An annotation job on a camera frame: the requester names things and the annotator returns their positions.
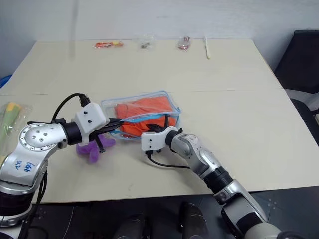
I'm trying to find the purple plush toy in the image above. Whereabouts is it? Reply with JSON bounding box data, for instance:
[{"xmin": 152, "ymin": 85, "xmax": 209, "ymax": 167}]
[{"xmin": 76, "ymin": 134, "xmax": 117, "ymax": 165}]

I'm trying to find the blue round object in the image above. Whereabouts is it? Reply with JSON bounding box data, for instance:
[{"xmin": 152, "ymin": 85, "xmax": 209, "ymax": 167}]
[{"xmin": 0, "ymin": 74, "xmax": 12, "ymax": 88}]

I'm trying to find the black office chair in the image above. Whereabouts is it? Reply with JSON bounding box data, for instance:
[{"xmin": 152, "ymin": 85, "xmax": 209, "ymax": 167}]
[{"xmin": 273, "ymin": 29, "xmax": 319, "ymax": 150}]

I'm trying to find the clear bag of red items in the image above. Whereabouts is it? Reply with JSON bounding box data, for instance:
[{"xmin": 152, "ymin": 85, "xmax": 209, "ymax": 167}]
[{"xmin": 177, "ymin": 35, "xmax": 193, "ymax": 52}]

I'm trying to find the white plastic spoon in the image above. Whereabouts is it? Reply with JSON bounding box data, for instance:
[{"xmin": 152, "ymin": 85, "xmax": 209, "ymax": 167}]
[{"xmin": 202, "ymin": 35, "xmax": 213, "ymax": 60}]

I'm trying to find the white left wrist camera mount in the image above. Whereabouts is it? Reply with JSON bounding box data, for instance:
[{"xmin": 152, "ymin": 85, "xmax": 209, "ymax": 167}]
[{"xmin": 74, "ymin": 102, "xmax": 110, "ymax": 145}]

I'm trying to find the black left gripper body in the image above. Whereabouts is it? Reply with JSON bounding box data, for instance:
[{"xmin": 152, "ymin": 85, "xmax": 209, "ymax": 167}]
[{"xmin": 87, "ymin": 119, "xmax": 121, "ymax": 153}]

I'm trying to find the orange yellow snack packet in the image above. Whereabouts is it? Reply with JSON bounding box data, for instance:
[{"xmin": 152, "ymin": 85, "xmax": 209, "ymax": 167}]
[{"xmin": 93, "ymin": 40, "xmax": 125, "ymax": 50}]

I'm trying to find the orange cloth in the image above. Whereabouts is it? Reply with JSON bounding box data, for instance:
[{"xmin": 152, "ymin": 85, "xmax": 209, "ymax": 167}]
[{"xmin": 114, "ymin": 96, "xmax": 178, "ymax": 139}]

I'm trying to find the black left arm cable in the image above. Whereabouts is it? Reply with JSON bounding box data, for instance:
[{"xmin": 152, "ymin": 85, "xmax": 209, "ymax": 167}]
[{"xmin": 50, "ymin": 93, "xmax": 91, "ymax": 125}]

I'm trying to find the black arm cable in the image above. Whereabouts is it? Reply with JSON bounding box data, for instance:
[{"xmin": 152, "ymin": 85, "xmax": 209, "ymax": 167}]
[
  {"xmin": 50, "ymin": 93, "xmax": 91, "ymax": 125},
  {"xmin": 145, "ymin": 150, "xmax": 192, "ymax": 170}
]

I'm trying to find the clear bag of small parts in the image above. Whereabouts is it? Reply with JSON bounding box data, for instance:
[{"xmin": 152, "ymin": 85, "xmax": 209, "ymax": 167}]
[{"xmin": 138, "ymin": 34, "xmax": 157, "ymax": 52}]

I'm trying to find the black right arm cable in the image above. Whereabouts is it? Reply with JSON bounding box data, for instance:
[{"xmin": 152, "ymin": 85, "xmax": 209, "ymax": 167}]
[{"xmin": 145, "ymin": 150, "xmax": 192, "ymax": 170}]

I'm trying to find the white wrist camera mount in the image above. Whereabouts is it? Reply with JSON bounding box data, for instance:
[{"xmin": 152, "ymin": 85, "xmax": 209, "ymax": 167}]
[
  {"xmin": 74, "ymin": 102, "xmax": 110, "ymax": 145},
  {"xmin": 141, "ymin": 126, "xmax": 180, "ymax": 152}
]

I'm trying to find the wrapped green and yellow item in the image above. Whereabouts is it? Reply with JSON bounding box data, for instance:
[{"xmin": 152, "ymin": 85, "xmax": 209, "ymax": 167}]
[{"xmin": 0, "ymin": 101, "xmax": 33, "ymax": 150}]

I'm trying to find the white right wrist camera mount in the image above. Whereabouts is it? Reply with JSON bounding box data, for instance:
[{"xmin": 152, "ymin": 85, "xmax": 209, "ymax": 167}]
[{"xmin": 141, "ymin": 126, "xmax": 180, "ymax": 152}]

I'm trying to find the clear bag with orange cloth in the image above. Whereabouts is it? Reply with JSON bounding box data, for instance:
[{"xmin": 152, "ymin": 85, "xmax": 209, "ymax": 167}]
[{"xmin": 100, "ymin": 89, "xmax": 183, "ymax": 144}]

